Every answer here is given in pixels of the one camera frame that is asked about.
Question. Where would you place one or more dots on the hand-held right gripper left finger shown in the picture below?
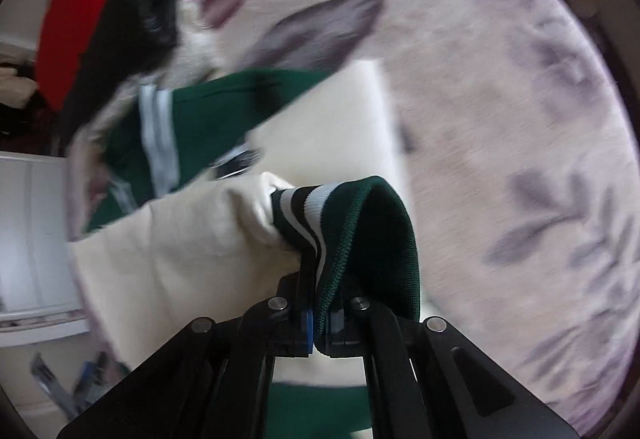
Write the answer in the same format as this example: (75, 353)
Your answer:
(308, 333)

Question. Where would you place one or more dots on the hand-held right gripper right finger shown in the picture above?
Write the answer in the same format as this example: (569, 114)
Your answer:
(334, 326)

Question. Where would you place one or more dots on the green and cream varsity jacket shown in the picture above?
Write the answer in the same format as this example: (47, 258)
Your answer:
(200, 239)

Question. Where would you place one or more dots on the blue grey object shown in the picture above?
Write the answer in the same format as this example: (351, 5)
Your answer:
(82, 384)

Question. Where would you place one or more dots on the floral plush blanket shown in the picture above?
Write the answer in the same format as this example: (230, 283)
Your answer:
(480, 119)

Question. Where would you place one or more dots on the white cabinet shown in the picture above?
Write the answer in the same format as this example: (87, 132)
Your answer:
(35, 239)

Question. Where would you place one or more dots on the black leather jacket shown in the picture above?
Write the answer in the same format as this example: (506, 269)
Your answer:
(125, 29)

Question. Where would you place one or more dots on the pile of clutter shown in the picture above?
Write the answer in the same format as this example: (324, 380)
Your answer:
(15, 89)

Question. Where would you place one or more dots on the red garment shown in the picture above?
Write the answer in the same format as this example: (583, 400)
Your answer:
(75, 19)

